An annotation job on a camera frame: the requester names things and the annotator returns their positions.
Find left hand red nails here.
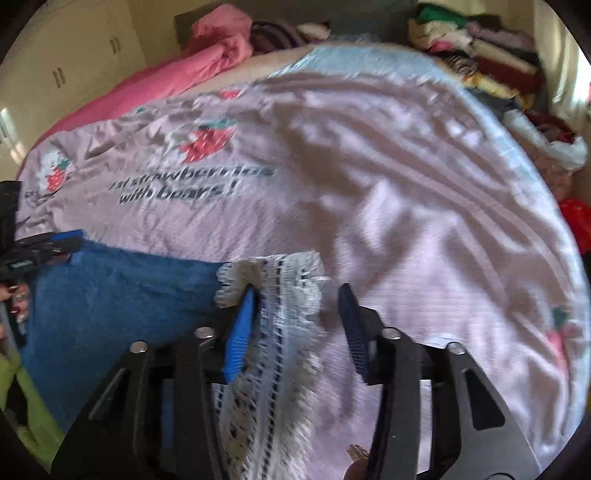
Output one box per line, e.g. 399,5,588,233
1,283,30,347

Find cream wardrobe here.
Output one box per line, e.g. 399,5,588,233
0,0,187,181

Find blue denim pants lace hem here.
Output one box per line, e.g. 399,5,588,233
21,242,325,479

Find green fleece jacket torso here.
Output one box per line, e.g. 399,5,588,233
1,354,64,471

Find pink blanket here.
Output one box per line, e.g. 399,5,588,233
39,4,252,141

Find pink strawberry print bedsheet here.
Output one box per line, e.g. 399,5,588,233
18,46,590,479

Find striped pillow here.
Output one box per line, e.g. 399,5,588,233
249,20,332,56

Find pile of folded clothes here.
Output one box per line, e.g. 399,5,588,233
408,1,590,253

